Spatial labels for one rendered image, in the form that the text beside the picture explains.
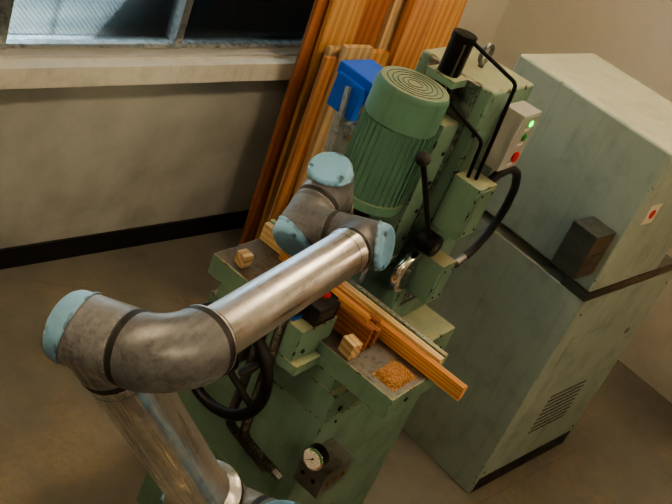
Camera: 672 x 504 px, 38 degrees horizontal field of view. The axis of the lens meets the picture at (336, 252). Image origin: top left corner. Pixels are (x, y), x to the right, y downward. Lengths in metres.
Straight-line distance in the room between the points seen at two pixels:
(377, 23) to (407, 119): 1.89
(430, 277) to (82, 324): 1.24
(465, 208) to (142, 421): 1.12
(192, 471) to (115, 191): 2.21
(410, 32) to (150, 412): 2.74
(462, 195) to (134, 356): 1.22
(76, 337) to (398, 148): 1.01
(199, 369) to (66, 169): 2.29
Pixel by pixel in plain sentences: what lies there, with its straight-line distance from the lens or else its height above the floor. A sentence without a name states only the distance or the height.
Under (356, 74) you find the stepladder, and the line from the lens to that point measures 3.18.
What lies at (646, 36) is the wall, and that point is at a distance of 4.56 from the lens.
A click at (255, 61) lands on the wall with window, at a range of 3.81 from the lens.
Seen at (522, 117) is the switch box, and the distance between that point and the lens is 2.42.
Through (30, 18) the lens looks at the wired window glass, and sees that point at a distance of 3.32.
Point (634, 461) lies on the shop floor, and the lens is 4.22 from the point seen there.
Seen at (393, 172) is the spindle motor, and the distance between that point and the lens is 2.23.
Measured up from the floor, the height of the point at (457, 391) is 0.92.
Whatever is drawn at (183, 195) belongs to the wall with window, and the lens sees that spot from 4.04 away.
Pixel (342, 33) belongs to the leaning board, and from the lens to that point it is 3.85.
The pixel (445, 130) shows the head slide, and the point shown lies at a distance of 2.32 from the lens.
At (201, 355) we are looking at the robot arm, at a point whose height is 1.38.
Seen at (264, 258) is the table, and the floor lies 0.90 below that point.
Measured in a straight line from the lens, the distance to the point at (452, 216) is 2.44.
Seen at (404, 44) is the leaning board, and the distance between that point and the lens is 4.06.
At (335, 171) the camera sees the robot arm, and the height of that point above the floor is 1.41.
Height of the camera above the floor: 2.24
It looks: 30 degrees down
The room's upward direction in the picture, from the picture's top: 23 degrees clockwise
